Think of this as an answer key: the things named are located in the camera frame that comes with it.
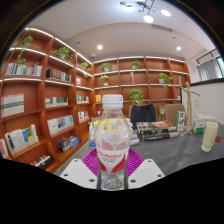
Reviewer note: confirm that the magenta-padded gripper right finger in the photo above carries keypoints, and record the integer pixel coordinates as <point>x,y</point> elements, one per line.
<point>148,171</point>

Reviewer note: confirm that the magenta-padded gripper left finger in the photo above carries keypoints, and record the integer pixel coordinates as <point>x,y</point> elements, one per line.
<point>75,171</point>

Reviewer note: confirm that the clear plastic water bottle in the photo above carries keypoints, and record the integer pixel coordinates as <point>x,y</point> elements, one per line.
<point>112,140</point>

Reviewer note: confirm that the colourful book stack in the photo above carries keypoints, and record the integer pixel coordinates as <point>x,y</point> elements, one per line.
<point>91,135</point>

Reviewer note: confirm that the dark office chair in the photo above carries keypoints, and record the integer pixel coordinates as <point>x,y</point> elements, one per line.
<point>143,113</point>

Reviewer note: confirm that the tall green white carton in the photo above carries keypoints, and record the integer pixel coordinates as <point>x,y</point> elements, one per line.
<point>180,120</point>

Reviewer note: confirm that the green white box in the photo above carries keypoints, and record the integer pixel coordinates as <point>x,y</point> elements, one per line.
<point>199,126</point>

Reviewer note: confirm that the cream ceramic mug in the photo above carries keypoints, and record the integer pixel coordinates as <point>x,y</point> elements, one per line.
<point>209,136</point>

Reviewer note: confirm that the wooden artist mannequin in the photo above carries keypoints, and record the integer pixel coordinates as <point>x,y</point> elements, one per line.
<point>188,100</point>

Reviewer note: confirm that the orange wooden shelf unit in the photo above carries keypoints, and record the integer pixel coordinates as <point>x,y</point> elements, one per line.
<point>40,96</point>

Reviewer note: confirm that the grey curtain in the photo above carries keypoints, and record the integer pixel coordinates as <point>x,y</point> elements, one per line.
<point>208,70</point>

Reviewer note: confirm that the recessed ceiling lights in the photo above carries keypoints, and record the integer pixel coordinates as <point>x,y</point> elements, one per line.
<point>99,47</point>

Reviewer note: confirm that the window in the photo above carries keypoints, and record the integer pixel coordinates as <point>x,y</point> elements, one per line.
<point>221,66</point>

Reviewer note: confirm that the ceiling air vent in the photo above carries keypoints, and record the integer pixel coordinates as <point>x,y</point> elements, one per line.
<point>161,28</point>

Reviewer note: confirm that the branched ceiling lamp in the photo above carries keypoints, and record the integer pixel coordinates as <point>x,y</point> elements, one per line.
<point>146,10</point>

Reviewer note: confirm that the white wall outlet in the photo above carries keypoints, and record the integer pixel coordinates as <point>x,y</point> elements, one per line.
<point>197,102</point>

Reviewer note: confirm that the black track light rail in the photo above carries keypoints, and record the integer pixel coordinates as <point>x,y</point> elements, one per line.
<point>206,55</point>

